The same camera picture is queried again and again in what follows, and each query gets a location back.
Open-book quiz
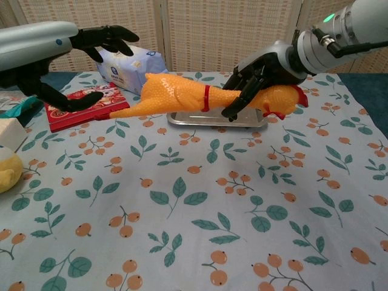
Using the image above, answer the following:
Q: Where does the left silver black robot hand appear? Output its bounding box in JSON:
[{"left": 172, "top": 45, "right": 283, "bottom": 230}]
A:
[{"left": 0, "top": 21, "right": 141, "bottom": 113}]

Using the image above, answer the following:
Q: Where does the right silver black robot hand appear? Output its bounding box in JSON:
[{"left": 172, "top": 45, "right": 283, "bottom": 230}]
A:
[{"left": 221, "top": 41, "right": 307, "bottom": 122}]

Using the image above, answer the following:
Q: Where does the yellow rubber chicken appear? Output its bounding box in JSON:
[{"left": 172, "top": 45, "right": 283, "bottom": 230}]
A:
[{"left": 109, "top": 72, "right": 309, "bottom": 119}]

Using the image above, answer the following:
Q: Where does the stainless steel tray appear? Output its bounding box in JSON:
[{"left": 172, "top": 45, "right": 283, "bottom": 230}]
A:
[{"left": 166, "top": 107, "right": 268, "bottom": 128}]

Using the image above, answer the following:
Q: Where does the yellow plush toy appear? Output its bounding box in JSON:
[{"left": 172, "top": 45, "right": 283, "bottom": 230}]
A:
[{"left": 0, "top": 145, "right": 24, "bottom": 194}]

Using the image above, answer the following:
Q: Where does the woven folding screen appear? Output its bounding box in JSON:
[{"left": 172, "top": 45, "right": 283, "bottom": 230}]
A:
[{"left": 0, "top": 0, "right": 388, "bottom": 75}]

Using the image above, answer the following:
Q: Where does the teal snack bag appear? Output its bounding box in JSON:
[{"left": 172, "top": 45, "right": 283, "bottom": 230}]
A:
[{"left": 0, "top": 92, "right": 45, "bottom": 119}]

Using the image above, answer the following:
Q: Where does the orange white tissue box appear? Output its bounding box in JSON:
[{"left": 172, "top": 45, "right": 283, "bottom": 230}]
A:
[{"left": 0, "top": 117, "right": 28, "bottom": 152}]

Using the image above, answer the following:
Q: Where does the red desk calendar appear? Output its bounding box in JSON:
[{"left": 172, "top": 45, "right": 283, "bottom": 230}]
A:
[{"left": 44, "top": 82, "right": 131, "bottom": 133}]

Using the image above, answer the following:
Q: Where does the light blue tissue pack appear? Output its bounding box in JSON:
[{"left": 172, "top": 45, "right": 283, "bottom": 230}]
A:
[{"left": 96, "top": 47, "right": 169, "bottom": 95}]

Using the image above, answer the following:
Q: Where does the floral leaf print tablecloth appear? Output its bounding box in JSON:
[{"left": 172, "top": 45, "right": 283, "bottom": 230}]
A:
[{"left": 0, "top": 71, "right": 388, "bottom": 291}]

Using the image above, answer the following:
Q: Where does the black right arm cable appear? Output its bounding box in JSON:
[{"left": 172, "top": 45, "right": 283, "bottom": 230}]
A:
[{"left": 312, "top": 26, "right": 388, "bottom": 58}]

